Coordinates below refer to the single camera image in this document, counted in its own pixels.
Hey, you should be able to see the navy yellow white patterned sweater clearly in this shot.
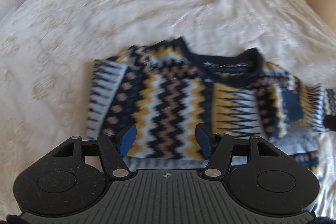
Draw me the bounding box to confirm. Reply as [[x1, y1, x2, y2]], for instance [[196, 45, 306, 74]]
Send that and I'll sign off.
[[87, 38, 335, 174]]

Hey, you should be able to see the cream embroidered bedspread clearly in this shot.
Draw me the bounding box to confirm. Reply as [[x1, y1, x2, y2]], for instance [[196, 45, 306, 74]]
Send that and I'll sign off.
[[1, 0, 335, 218]]

